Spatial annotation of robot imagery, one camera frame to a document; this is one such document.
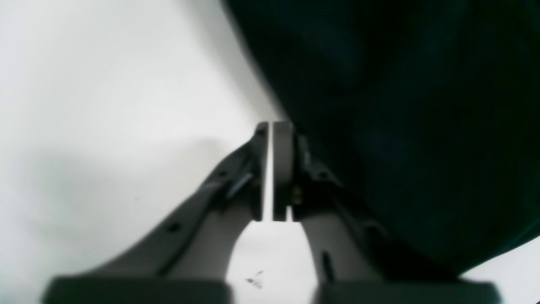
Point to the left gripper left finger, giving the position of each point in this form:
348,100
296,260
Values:
184,260

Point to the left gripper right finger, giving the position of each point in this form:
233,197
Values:
357,260

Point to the black T-shirt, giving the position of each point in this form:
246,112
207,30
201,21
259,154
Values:
428,110

